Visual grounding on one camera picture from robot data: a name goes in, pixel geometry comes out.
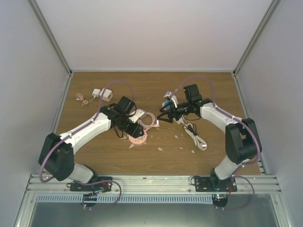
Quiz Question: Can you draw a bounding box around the pink round power socket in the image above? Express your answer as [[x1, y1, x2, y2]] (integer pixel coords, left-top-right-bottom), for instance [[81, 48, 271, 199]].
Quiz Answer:
[[128, 132, 147, 146]]

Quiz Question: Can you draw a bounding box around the white cube socket tiger sticker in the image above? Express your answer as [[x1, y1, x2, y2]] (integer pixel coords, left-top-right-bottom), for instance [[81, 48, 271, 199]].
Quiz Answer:
[[99, 89, 113, 102]]

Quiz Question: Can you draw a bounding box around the pink charger cable bundle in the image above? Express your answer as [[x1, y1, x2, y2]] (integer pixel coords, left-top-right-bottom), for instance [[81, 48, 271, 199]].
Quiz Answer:
[[75, 92, 96, 107]]

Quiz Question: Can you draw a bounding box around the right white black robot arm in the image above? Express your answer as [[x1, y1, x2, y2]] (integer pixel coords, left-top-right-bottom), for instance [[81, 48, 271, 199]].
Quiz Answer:
[[157, 84, 262, 192]]

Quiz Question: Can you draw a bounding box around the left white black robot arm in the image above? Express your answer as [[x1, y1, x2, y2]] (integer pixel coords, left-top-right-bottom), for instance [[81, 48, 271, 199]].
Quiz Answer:
[[38, 96, 144, 191]]

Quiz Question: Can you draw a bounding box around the blue plug adapter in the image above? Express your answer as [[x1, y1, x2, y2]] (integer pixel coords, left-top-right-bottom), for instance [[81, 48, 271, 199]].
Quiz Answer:
[[162, 101, 171, 111]]

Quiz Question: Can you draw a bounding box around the white power strip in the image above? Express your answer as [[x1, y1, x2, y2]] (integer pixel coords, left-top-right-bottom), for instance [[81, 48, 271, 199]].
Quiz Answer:
[[175, 117, 185, 125]]

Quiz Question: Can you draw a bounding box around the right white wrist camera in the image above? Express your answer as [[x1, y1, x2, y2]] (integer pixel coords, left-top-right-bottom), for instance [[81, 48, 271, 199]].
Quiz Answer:
[[164, 91, 178, 107]]

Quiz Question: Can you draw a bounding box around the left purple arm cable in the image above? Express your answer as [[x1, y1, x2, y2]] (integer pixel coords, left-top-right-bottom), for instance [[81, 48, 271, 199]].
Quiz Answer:
[[38, 79, 134, 183]]

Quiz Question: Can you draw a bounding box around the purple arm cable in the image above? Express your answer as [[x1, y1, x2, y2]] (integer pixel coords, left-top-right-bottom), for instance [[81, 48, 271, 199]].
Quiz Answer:
[[174, 76, 262, 164], [38, 79, 134, 183]]

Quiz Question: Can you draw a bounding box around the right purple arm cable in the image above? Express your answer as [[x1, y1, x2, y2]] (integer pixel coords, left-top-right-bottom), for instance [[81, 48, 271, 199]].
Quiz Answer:
[[174, 76, 262, 164]]

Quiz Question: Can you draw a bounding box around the white power strip cable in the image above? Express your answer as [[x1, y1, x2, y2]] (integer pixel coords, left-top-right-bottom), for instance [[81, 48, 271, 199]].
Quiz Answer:
[[182, 122, 208, 151]]

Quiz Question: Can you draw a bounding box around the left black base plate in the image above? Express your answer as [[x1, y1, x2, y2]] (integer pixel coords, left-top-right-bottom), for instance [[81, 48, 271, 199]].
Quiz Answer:
[[66, 176, 113, 193]]

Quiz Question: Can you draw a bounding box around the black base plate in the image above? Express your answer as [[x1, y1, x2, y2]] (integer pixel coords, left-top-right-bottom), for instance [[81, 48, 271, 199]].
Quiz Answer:
[[190, 175, 237, 192], [66, 176, 113, 193]]

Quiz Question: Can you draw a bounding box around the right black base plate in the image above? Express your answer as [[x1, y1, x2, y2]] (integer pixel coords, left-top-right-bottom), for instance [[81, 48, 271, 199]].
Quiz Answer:
[[190, 175, 237, 192]]

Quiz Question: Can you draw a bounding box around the aluminium front rail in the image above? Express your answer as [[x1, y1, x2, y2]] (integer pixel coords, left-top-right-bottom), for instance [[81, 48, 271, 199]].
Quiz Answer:
[[26, 175, 281, 194]]

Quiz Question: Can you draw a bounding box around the right aluminium corner post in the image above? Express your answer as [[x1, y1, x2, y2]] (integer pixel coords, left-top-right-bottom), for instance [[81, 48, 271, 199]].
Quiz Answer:
[[232, 0, 281, 77]]

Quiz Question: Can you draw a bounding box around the aluminium corner post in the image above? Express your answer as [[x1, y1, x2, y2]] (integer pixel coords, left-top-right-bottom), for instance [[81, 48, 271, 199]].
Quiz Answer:
[[28, 0, 72, 77], [232, 0, 281, 77]]

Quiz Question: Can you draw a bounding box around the left aluminium corner post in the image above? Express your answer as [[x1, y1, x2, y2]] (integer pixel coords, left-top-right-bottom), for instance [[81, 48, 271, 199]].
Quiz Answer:
[[28, 0, 72, 77]]

